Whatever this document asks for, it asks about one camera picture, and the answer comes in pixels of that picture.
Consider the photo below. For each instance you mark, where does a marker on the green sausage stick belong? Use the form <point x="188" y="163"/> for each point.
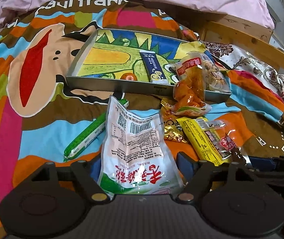
<point x="85" y="138"/>

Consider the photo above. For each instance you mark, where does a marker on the nut bar clear packet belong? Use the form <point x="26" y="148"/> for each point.
<point x="214" y="80"/>

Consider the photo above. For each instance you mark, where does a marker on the white floral quilt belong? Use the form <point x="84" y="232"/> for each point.
<point x="239" y="59"/>

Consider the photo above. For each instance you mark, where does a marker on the blue stick sachet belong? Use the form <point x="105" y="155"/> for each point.
<point x="153" y="68"/>

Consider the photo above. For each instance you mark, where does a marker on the grey tray with dinosaur print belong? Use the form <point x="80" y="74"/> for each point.
<point x="110" y="60"/>

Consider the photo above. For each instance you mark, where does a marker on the orange snack clear packet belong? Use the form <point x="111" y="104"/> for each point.
<point x="189" y="91"/>

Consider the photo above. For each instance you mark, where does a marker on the white pink snack pouch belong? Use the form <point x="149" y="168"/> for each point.
<point x="134" y="157"/>

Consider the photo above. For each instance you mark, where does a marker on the colourful Paul Frank blanket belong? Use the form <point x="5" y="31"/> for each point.
<point x="37" y="123"/>

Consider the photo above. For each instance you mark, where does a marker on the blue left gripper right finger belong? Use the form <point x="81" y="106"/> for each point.
<point x="186" y="165"/>

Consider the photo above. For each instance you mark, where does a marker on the gold foil snack packet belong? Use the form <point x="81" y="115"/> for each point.
<point x="172" y="129"/>

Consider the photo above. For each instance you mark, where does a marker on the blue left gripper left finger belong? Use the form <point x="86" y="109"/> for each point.
<point x="95" y="168"/>

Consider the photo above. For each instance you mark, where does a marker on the red dried meat packet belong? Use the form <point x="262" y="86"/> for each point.
<point x="221" y="139"/>

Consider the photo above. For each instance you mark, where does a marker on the yellow snack packet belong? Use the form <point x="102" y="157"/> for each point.
<point x="205" y="140"/>

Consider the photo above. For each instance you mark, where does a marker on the wooden bed frame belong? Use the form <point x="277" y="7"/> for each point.
<point x="45" y="42"/>

